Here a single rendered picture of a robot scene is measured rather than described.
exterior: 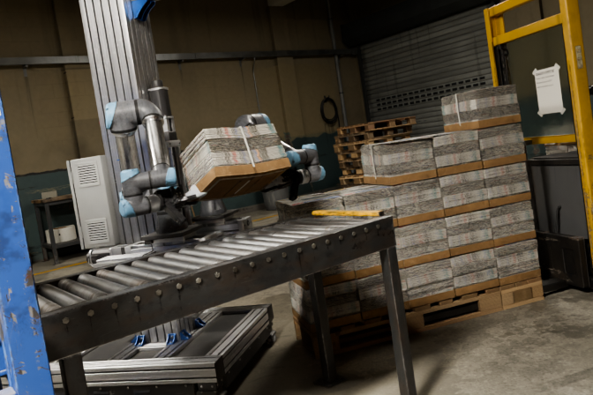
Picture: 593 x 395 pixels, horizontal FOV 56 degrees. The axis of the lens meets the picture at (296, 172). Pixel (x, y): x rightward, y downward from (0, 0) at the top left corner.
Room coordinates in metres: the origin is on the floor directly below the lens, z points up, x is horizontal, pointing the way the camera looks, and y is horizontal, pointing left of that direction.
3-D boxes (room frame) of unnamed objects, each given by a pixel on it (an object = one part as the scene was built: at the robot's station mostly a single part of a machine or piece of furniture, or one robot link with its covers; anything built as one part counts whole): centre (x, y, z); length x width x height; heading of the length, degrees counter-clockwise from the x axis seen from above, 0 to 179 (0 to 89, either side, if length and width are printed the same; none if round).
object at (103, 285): (1.78, 0.66, 0.77); 0.47 x 0.05 x 0.05; 37
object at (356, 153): (10.01, -1.49, 0.65); 1.33 x 0.94 x 1.30; 131
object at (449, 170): (3.34, -0.87, 0.86); 0.38 x 0.29 x 0.04; 15
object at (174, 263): (1.94, 0.46, 0.77); 0.47 x 0.05 x 0.05; 37
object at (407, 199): (3.22, -0.46, 0.42); 1.17 x 0.39 x 0.83; 106
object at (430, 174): (3.26, -0.58, 0.86); 0.38 x 0.29 x 0.04; 15
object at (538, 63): (3.54, -1.59, 1.27); 0.57 x 0.01 x 0.65; 16
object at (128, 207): (2.28, 0.67, 0.99); 0.11 x 0.08 x 0.09; 126
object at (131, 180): (2.28, 0.65, 1.08); 0.11 x 0.08 x 0.11; 104
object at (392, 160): (3.26, -0.59, 0.95); 0.38 x 0.29 x 0.23; 15
